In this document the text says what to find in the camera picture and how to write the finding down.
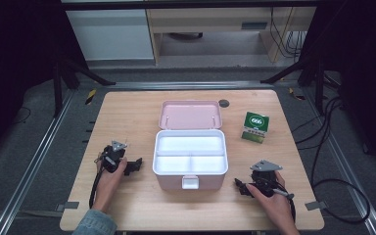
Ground grey tape strip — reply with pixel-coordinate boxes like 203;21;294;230
305;201;328;212
56;201;80;212

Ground person's left hand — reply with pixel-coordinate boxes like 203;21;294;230
91;156;128;213

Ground right hand-held gripper cable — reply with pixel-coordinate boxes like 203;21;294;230
272;177;372;226

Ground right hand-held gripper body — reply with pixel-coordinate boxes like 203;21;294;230
248;159;284;199

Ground white cabinet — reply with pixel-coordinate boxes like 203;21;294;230
66;9;156;62

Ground green carton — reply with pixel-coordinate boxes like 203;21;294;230
240;111;270;145

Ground black metal stand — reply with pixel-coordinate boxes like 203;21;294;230
51;58;118;119
259;54;328;116

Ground yellow and black tape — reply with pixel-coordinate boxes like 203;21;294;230
84;88;98;106
288;87;306;102

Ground white divided tray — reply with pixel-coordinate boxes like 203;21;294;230
152;129;229;176

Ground hand-held gripper cable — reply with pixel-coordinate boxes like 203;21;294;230
88;156;108;210
272;177;372;226

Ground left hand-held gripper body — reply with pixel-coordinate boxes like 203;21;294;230
94;140;129;174

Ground pink storage box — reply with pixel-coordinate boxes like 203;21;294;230
152;99;229;191

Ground black curtain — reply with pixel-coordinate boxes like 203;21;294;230
298;0;376;180
0;0;89;165

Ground aluminium floor rail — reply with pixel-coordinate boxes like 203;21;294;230
0;89;76;235
106;80;275;91
302;87;376;235

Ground black hanging cables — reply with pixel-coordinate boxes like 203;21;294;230
268;7;308;61

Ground person's right hand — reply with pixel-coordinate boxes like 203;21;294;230
246;170;301;235

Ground left hand-held gripper cable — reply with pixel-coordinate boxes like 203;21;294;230
88;156;108;210

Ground light wooden desk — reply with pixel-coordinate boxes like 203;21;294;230
145;7;317;65

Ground black floor cable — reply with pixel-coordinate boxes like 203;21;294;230
294;101;345;188
12;106;32;125
291;96;342;134

